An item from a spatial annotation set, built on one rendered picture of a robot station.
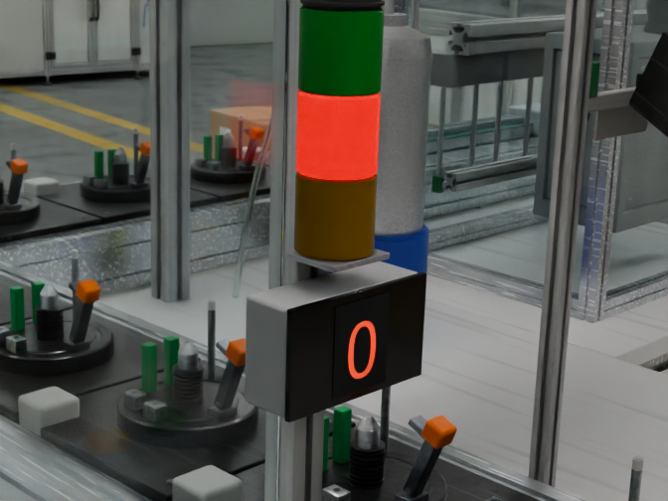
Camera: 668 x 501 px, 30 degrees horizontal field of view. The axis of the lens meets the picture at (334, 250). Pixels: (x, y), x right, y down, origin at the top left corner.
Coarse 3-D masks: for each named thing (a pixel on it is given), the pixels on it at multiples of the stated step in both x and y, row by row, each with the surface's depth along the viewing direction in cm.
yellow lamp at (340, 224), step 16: (304, 176) 75; (304, 192) 75; (320, 192) 74; (336, 192) 74; (352, 192) 74; (368, 192) 75; (304, 208) 75; (320, 208) 75; (336, 208) 74; (352, 208) 75; (368, 208) 75; (304, 224) 76; (320, 224) 75; (336, 224) 75; (352, 224) 75; (368, 224) 76; (304, 240) 76; (320, 240) 75; (336, 240) 75; (352, 240) 75; (368, 240) 76; (320, 256) 75; (336, 256) 75; (352, 256) 76
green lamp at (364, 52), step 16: (304, 16) 73; (320, 16) 72; (336, 16) 71; (352, 16) 71; (368, 16) 72; (304, 32) 73; (320, 32) 72; (336, 32) 72; (352, 32) 72; (368, 32) 72; (304, 48) 73; (320, 48) 72; (336, 48) 72; (352, 48) 72; (368, 48) 72; (304, 64) 73; (320, 64) 72; (336, 64) 72; (352, 64) 72; (368, 64) 73; (304, 80) 73; (320, 80) 73; (336, 80) 72; (352, 80) 72; (368, 80) 73
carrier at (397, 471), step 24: (336, 408) 110; (384, 408) 112; (336, 432) 110; (360, 432) 105; (384, 432) 112; (336, 456) 111; (360, 456) 105; (384, 456) 107; (408, 456) 112; (336, 480) 107; (360, 480) 106; (384, 480) 108; (432, 480) 108; (456, 480) 113; (480, 480) 113
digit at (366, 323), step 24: (336, 312) 75; (360, 312) 77; (384, 312) 78; (336, 336) 76; (360, 336) 77; (384, 336) 79; (336, 360) 76; (360, 360) 78; (384, 360) 79; (336, 384) 77; (360, 384) 78
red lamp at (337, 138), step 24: (312, 96) 73; (336, 96) 73; (360, 96) 73; (312, 120) 74; (336, 120) 73; (360, 120) 73; (312, 144) 74; (336, 144) 73; (360, 144) 74; (312, 168) 74; (336, 168) 74; (360, 168) 74
